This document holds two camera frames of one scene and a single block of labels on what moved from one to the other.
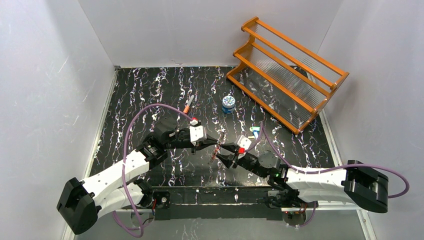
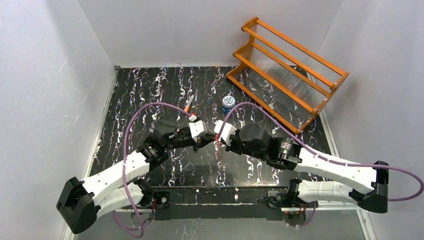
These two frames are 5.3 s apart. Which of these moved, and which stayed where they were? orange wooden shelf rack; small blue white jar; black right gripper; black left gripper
Moved: black right gripper
Stayed: small blue white jar; orange wooden shelf rack; black left gripper
